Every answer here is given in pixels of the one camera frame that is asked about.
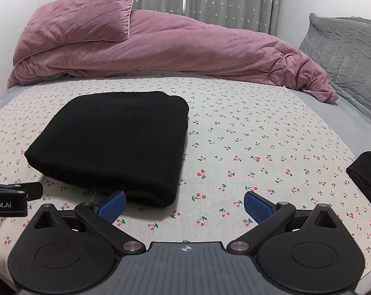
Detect black pants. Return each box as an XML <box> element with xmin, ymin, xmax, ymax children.
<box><xmin>25</xmin><ymin>91</ymin><xmax>189</xmax><ymax>208</ymax></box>

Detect folded black garment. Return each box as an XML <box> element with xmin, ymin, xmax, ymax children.
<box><xmin>346</xmin><ymin>151</ymin><xmax>371</xmax><ymax>204</ymax></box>

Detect pink duvet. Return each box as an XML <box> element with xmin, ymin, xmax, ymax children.
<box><xmin>7</xmin><ymin>9</ymin><xmax>338</xmax><ymax>103</ymax></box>

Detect grey quilted pillow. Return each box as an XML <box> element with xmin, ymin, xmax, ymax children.
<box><xmin>299</xmin><ymin>13</ymin><xmax>371</xmax><ymax>119</ymax></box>

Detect pink pillow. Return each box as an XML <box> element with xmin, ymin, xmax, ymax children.
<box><xmin>13</xmin><ymin>0</ymin><xmax>133</xmax><ymax>65</ymax></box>

